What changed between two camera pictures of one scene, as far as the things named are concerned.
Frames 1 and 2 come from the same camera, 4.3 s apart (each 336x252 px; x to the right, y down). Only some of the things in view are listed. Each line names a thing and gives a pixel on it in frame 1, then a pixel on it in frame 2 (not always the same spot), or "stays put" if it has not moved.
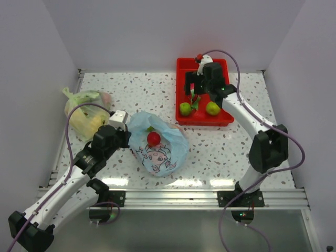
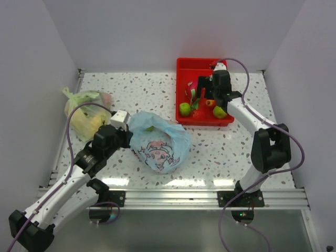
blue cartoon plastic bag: x=159 y=146 stays put
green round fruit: x=185 y=108 stays put
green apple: x=212 y=108 -> x=219 y=112
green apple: x=150 y=128 stays put
